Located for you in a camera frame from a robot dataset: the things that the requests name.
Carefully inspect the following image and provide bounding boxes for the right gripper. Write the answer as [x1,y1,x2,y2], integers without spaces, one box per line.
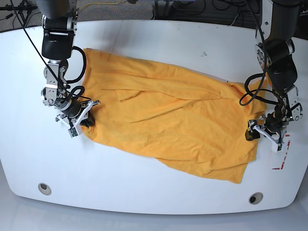
[55,99,100,128]

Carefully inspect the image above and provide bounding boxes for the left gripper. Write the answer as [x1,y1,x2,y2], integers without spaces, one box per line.
[245,113,290,143]

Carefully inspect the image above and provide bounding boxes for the yellow T-shirt with script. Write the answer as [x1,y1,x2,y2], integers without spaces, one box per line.
[83,49,267,184]

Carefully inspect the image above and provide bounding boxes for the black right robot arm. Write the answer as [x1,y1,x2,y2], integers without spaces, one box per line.
[36,0,99,130]

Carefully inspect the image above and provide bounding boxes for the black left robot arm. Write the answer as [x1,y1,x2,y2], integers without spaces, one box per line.
[239,0,306,152]

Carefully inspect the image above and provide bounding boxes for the red tape rectangle marking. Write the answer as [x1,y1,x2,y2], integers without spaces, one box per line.
[270,133,291,170]

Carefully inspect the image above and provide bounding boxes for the right table grommet hole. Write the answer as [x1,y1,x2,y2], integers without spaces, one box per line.
[248,192,263,205]

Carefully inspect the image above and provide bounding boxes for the table grommet hole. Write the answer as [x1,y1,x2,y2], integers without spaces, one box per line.
[248,192,263,205]
[38,183,51,196]

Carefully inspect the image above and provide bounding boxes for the left table grommet hole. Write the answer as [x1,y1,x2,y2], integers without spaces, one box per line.
[38,183,51,196]

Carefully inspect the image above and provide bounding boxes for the black tripod stand legs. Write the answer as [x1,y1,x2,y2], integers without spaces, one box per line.
[0,0,40,32]

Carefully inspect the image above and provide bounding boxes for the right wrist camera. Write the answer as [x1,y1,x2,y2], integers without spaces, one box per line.
[68,127,79,138]

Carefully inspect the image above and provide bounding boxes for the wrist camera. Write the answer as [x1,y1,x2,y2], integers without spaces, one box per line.
[271,142,284,153]
[68,127,79,138]

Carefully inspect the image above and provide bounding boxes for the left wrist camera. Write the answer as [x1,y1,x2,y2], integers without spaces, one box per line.
[271,142,284,153]

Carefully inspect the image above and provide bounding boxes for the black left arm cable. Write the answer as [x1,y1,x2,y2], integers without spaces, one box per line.
[239,0,282,106]

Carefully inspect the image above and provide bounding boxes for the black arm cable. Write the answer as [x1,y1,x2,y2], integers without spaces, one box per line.
[239,0,282,106]
[9,0,92,106]

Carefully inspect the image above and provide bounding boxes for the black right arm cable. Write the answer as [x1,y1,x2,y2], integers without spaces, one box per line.
[9,0,92,106]

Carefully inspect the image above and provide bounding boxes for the yellow cable on floor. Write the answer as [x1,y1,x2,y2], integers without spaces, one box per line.
[78,0,126,12]

